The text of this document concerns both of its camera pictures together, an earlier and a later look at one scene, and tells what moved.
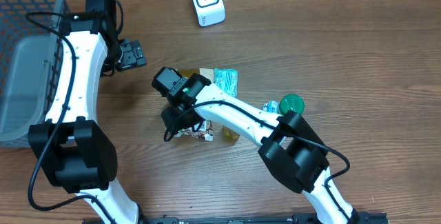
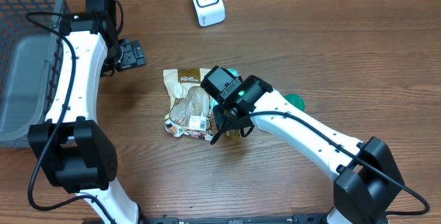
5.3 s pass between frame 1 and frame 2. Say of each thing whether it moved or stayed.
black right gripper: moved
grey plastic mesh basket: stayed
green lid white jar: stayed
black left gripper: stayed
